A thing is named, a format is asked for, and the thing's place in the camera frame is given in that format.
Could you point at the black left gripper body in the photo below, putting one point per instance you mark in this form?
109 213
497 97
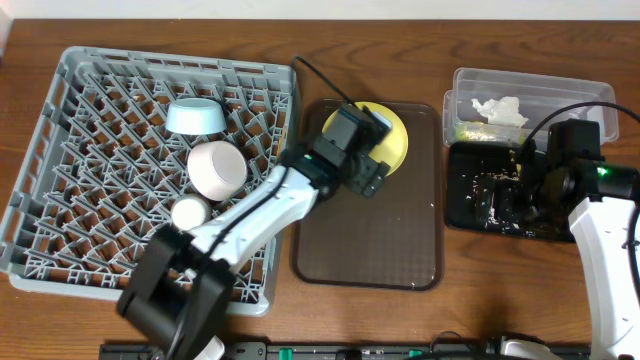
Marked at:
373 173

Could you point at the yellow plate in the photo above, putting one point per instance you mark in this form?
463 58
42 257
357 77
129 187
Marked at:
392 150

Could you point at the colourful snack wrapper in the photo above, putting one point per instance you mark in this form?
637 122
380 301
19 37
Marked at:
480 132

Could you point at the white paper napkin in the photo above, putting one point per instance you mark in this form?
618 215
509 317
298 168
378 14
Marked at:
503 112

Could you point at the white paper cup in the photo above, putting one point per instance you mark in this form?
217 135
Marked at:
190 211

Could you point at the light blue bowl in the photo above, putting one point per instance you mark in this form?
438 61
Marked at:
195 116

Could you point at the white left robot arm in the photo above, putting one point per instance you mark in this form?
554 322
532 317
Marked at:
180 289

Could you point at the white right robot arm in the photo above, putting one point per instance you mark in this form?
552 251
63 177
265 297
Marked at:
606 234

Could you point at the black waste tray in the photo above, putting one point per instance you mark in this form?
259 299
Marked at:
480 165

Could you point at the clear plastic waste bin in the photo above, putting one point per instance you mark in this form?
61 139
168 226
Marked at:
539 96

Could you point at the grey dishwasher rack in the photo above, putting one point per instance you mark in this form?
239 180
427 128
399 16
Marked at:
102 172

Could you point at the dark brown serving tray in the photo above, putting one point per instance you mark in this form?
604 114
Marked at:
393 240

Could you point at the leftover rice food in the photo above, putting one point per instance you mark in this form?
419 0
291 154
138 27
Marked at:
499 203

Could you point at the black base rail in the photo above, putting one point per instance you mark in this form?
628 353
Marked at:
442 343

